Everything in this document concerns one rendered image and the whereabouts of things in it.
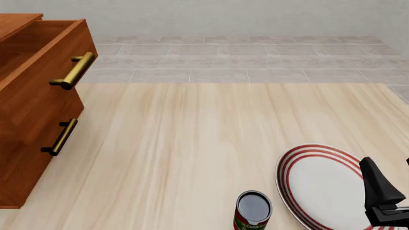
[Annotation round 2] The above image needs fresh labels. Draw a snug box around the closed wooden drawer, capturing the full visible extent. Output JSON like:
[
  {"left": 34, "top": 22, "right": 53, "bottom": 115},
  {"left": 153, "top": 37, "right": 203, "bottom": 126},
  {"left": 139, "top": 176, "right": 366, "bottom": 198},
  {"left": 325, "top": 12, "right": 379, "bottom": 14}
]
[{"left": 8, "top": 88, "right": 85, "bottom": 146}]

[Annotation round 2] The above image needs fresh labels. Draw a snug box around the dark brass drawer handle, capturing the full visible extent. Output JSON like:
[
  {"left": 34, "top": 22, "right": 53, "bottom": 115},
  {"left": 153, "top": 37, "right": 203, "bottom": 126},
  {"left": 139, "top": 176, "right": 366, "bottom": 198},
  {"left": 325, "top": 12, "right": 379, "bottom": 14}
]
[{"left": 40, "top": 118, "right": 79, "bottom": 157}]

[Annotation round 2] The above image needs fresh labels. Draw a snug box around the wooden cabinet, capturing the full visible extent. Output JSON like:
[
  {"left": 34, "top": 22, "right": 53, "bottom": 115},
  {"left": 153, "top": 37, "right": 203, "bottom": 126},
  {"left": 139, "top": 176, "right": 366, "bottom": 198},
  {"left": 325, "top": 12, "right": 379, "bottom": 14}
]
[{"left": 0, "top": 13, "right": 98, "bottom": 209}]

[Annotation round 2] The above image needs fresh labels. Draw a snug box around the white plate with red rings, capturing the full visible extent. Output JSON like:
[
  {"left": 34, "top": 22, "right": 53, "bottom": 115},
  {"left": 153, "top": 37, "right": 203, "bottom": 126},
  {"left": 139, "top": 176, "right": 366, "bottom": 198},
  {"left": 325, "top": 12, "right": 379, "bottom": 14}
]
[{"left": 275, "top": 143, "right": 409, "bottom": 230}]

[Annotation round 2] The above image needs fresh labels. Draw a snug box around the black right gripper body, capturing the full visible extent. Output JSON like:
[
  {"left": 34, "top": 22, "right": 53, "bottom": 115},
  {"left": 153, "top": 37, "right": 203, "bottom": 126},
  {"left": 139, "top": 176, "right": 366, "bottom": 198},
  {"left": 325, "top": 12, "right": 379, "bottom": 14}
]
[{"left": 364, "top": 203, "right": 409, "bottom": 228}]

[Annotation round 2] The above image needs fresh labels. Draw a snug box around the bright brass drawer handle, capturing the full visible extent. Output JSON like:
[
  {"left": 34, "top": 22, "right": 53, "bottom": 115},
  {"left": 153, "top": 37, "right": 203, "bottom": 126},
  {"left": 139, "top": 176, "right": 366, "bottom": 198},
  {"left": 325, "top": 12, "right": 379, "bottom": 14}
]
[{"left": 49, "top": 51, "right": 96, "bottom": 91}]

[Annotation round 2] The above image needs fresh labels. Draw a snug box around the red tomato tin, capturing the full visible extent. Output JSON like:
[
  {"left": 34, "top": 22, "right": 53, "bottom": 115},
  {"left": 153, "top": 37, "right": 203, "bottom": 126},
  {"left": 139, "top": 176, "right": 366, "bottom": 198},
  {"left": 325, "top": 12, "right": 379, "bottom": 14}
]
[{"left": 233, "top": 190, "right": 274, "bottom": 230}]

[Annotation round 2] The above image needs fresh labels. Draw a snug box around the open wooden drawer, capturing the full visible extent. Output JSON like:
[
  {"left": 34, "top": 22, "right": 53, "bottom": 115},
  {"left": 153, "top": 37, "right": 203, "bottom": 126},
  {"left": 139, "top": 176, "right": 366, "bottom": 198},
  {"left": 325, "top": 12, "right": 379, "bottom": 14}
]
[{"left": 0, "top": 19, "right": 98, "bottom": 126}]

